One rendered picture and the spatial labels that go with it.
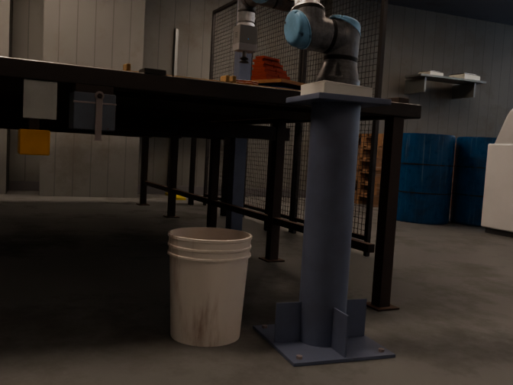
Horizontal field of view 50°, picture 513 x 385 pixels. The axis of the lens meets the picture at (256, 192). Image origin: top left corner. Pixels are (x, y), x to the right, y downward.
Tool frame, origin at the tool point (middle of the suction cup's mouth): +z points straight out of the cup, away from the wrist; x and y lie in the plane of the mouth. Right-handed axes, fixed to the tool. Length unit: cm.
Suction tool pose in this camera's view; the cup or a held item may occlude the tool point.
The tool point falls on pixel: (243, 62)
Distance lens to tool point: 243.2
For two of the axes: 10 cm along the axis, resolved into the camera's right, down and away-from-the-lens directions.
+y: -8.8, -0.1, -4.7
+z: -0.6, 10.0, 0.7
